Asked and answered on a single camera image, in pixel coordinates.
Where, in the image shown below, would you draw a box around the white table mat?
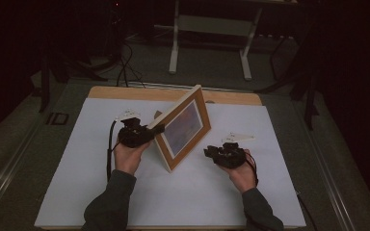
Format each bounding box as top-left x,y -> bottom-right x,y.
34,97 -> 306,229

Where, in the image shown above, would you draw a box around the black stand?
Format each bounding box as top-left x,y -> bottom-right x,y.
38,52 -> 110,114
254,32 -> 322,131

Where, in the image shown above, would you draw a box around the black floor box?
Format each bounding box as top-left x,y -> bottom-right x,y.
45,112 -> 69,126

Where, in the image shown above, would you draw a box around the wooden picture frame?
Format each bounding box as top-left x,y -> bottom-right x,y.
146,84 -> 212,174

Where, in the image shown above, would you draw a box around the right gripper black red cable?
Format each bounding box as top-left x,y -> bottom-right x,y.
244,149 -> 260,187

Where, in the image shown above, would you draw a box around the aluminium floor rail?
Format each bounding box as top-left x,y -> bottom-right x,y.
297,101 -> 358,231
0,121 -> 43,215

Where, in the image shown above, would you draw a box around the person's right hand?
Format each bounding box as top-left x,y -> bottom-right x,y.
224,149 -> 258,193

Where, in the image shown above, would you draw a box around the white metal stand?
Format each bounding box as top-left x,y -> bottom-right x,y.
168,0 -> 264,81

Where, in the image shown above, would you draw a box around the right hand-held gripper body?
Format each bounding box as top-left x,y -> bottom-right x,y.
216,131 -> 256,169

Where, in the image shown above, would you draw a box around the black floor cables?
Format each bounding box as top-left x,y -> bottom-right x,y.
115,39 -> 147,90

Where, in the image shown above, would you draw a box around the person's left hand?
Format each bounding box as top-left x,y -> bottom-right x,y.
113,141 -> 151,176

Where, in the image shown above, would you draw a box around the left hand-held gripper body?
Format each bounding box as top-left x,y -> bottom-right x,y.
115,109 -> 155,149

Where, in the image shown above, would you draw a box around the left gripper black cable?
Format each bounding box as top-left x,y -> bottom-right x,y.
106,119 -> 120,183

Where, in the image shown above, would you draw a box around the thin black cable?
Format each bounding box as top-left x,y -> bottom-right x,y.
296,191 -> 319,231

